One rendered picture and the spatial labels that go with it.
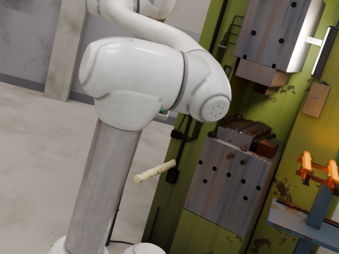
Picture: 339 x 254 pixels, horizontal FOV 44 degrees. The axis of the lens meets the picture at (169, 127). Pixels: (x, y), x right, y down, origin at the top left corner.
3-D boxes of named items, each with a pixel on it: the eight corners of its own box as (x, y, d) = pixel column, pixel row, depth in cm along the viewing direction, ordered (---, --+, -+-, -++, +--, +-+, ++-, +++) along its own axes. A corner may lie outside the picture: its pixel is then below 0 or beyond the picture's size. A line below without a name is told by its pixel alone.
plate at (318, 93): (318, 118, 216) (330, 86, 211) (301, 112, 219) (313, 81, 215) (319, 117, 218) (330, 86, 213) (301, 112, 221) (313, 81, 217)
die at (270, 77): (270, 87, 213) (276, 69, 211) (234, 75, 221) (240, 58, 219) (287, 84, 250) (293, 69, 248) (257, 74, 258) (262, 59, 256)
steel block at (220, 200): (243, 238, 224) (271, 163, 212) (182, 207, 239) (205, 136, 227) (270, 207, 273) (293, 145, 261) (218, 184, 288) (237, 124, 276)
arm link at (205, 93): (226, 50, 98) (174, 36, 93) (254, 90, 84) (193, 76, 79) (205, 96, 105) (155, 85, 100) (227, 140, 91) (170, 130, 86)
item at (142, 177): (138, 186, 221) (141, 177, 219) (130, 182, 223) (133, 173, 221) (176, 168, 259) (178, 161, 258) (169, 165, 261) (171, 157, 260)
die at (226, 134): (248, 150, 223) (253, 135, 221) (215, 136, 231) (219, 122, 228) (268, 139, 260) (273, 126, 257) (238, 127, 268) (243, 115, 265)
